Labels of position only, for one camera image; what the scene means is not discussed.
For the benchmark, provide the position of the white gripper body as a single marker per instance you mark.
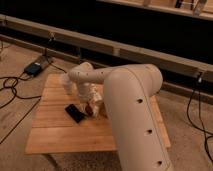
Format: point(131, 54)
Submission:
point(90, 97)

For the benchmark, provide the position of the red pepper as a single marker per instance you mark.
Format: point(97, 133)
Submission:
point(89, 110)

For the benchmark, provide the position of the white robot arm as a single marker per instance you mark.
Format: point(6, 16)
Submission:
point(126, 94)

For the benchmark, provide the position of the black phone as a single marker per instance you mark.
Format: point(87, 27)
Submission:
point(74, 113)

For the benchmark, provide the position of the wooden table board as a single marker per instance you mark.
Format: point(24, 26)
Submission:
point(54, 131)

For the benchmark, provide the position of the black power adapter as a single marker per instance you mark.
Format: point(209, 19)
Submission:
point(33, 69)

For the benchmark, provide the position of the wooden rail beam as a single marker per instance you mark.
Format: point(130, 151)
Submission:
point(165, 61)

